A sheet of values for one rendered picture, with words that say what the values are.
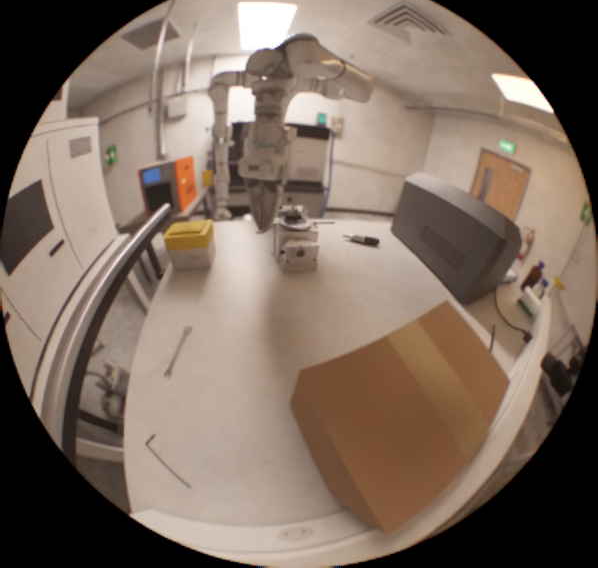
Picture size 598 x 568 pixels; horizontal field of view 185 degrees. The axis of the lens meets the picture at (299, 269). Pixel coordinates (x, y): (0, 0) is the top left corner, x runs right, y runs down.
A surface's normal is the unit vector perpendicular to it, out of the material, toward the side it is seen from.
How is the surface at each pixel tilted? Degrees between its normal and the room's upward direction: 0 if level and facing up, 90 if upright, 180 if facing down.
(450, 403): 0
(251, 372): 0
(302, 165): 90
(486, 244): 90
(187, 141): 90
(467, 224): 90
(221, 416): 0
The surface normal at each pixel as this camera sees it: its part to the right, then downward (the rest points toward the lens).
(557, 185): -0.97, 0.06
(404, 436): 0.09, -0.78
